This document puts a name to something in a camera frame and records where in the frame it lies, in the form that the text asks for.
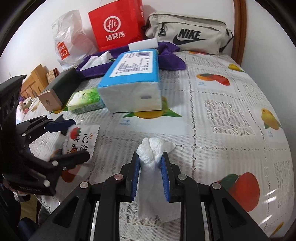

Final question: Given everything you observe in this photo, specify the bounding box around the fruit pattern table cover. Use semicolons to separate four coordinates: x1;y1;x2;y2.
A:
38;51;295;237

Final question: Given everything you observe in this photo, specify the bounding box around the small strawberry tissue packet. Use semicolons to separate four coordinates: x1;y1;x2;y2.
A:
61;124;100;164

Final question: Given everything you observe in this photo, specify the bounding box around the white tissue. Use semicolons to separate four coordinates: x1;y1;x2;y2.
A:
137;138;181;222

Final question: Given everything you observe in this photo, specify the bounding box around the green wet wipes pack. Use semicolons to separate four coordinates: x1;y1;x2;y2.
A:
66;87;105;114

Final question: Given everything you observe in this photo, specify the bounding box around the purple towel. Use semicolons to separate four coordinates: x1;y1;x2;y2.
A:
76;42;186;80

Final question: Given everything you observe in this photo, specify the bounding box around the wooden chair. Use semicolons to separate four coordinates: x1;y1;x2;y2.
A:
20;64;48;99

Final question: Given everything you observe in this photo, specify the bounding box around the blue tissue pack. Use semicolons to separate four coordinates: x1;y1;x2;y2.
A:
97;49;162;113

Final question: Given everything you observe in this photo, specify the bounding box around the white Miniso plastic bag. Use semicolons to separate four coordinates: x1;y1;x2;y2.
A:
52;9;97;70

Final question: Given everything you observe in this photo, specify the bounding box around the white foam block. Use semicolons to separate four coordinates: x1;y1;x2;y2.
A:
128;38;159;51

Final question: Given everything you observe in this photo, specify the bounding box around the patterned notebook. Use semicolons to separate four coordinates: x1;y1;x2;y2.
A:
46;68;59;84

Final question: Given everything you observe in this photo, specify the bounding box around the red Haidilao paper bag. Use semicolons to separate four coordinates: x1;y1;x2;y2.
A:
88;0;145;51

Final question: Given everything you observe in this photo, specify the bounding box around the brown wooden door frame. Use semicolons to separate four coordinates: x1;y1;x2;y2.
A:
231;0;247;65

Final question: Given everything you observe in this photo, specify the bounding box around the left hand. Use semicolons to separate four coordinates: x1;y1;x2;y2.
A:
3;180;31;202

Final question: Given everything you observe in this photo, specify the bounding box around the dark green box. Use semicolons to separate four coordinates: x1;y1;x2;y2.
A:
39;68;81;111

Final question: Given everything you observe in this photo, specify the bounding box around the grey Nike waist bag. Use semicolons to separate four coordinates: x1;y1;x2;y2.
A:
145;11;233;55

